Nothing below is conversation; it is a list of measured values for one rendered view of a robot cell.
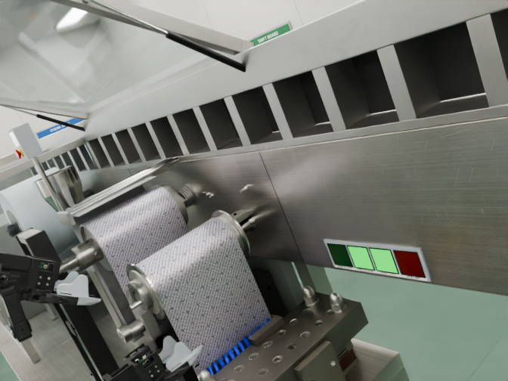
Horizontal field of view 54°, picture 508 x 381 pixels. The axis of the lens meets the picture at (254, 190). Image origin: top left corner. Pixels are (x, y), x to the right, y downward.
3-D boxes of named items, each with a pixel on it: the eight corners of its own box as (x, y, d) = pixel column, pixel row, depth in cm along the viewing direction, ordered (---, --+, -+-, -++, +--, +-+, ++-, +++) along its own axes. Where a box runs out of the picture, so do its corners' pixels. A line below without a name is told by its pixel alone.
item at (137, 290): (123, 277, 113) (140, 292, 108) (131, 273, 114) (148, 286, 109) (132, 302, 117) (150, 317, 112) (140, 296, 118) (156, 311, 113)
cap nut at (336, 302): (328, 311, 118) (322, 295, 117) (338, 302, 120) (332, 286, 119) (339, 314, 115) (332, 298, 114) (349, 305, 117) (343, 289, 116)
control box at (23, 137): (18, 163, 153) (2, 133, 150) (38, 154, 156) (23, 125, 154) (23, 162, 147) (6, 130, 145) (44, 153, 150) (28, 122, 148)
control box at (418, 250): (333, 267, 111) (323, 240, 110) (335, 265, 112) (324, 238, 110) (430, 282, 91) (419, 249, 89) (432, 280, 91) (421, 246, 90)
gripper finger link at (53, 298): (79, 298, 98) (32, 292, 94) (78, 306, 98) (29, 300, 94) (76, 295, 102) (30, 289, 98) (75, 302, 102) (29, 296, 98)
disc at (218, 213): (224, 258, 135) (203, 210, 131) (226, 258, 135) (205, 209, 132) (257, 264, 123) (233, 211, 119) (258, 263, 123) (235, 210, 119)
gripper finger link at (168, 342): (185, 324, 115) (155, 350, 109) (196, 345, 116) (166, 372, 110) (178, 323, 117) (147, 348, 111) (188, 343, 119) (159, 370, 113)
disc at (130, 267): (145, 313, 122) (118, 261, 118) (147, 312, 122) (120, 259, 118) (171, 326, 109) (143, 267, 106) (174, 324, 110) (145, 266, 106)
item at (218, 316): (199, 379, 115) (165, 311, 110) (271, 320, 127) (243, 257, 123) (199, 379, 114) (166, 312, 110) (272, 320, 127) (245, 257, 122)
